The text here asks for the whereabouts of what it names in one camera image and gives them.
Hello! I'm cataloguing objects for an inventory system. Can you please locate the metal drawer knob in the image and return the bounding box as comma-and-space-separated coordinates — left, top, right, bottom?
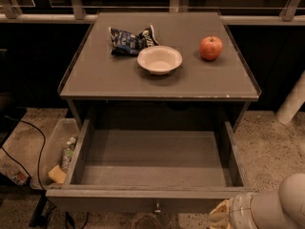
152, 202, 162, 215

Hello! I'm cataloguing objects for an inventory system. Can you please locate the clear plastic bin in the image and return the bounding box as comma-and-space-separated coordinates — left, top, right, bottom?
30, 118, 79, 190

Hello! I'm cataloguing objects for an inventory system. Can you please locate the plastic bottle on floor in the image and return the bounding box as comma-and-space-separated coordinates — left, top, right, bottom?
1, 162, 28, 186

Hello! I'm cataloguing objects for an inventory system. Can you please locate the white bowl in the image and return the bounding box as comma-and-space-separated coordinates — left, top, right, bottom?
137, 46, 182, 75

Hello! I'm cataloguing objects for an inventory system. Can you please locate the black cable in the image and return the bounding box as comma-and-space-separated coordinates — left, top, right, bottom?
0, 116, 90, 229

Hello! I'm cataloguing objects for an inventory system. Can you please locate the metal window railing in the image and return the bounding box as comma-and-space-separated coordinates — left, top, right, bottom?
0, 0, 305, 25

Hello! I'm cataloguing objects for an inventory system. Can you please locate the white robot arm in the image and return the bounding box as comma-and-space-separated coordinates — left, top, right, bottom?
208, 74, 305, 229

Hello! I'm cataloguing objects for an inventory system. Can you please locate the plastic bottle in bin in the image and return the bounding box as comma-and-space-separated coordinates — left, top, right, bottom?
61, 136, 77, 173

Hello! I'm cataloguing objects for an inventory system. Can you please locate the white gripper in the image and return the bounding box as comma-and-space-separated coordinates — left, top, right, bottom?
208, 193, 258, 229

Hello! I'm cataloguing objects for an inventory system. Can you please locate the red apple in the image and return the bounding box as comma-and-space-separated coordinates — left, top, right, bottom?
199, 35, 223, 61

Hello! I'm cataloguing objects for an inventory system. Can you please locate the grey top drawer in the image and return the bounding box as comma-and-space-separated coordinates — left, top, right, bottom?
47, 120, 253, 213

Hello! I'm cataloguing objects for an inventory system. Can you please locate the grey drawer cabinet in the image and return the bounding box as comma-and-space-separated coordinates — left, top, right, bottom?
59, 12, 260, 124

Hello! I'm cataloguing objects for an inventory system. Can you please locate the yellow sponge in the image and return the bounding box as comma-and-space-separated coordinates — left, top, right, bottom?
48, 165, 66, 184

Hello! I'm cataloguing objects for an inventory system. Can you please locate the blue chip bag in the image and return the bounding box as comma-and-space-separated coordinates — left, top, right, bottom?
109, 25, 159, 56

